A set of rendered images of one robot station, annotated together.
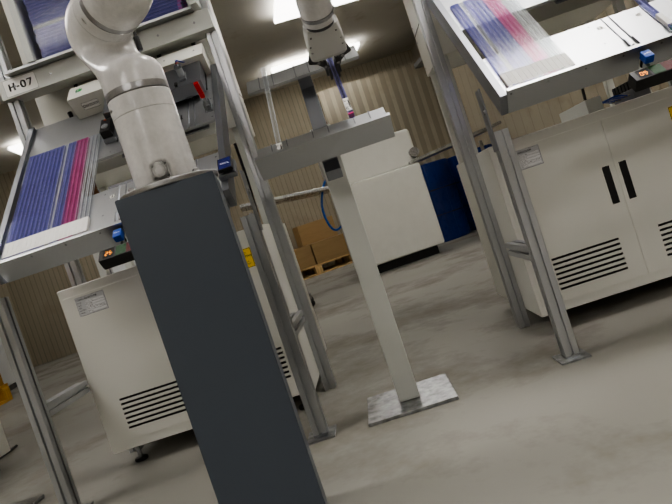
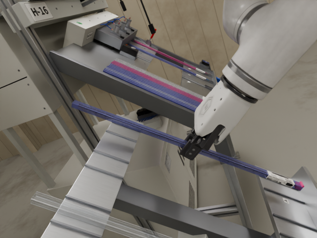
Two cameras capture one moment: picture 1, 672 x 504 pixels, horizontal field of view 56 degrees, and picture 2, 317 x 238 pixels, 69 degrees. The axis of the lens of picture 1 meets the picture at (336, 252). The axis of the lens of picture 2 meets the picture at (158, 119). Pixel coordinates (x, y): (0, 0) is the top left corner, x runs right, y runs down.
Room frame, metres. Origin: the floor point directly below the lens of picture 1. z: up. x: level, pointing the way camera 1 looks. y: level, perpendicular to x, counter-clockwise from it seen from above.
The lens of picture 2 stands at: (1.66, 0.24, 1.21)
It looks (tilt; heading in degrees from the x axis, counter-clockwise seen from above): 25 degrees down; 286
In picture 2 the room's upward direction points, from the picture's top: 24 degrees counter-clockwise
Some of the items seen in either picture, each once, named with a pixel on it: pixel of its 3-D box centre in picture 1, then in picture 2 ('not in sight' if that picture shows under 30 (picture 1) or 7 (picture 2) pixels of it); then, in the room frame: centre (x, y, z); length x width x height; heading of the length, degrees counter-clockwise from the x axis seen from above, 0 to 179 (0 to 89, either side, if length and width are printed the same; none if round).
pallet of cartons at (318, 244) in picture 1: (305, 250); not in sight; (8.94, 0.40, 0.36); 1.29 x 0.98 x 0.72; 96
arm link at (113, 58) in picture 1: (112, 44); not in sight; (1.24, 0.28, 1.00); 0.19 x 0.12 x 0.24; 39
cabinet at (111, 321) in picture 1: (212, 331); not in sight; (2.35, 0.53, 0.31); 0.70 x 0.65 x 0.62; 87
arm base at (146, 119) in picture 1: (155, 144); not in sight; (1.21, 0.26, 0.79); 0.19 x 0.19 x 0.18
